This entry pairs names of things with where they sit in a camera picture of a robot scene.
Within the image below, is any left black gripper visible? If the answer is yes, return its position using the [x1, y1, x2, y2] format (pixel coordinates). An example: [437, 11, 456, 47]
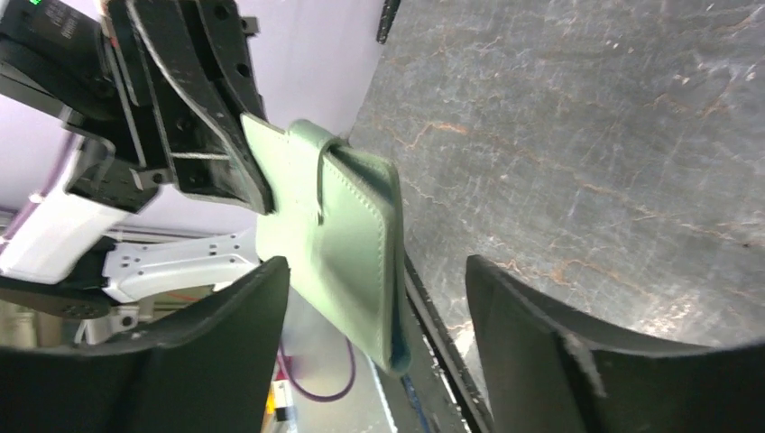
[1, 1, 274, 215]

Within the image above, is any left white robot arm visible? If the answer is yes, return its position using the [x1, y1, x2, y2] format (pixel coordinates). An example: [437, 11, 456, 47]
[1, 1, 273, 318]

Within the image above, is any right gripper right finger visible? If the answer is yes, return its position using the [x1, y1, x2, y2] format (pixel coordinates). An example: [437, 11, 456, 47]
[465, 255, 764, 432]

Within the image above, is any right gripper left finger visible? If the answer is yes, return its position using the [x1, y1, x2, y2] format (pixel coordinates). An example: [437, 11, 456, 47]
[1, 256, 290, 432]

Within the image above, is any green leather card holder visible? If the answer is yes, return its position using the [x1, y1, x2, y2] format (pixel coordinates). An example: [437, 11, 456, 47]
[242, 114, 410, 376]

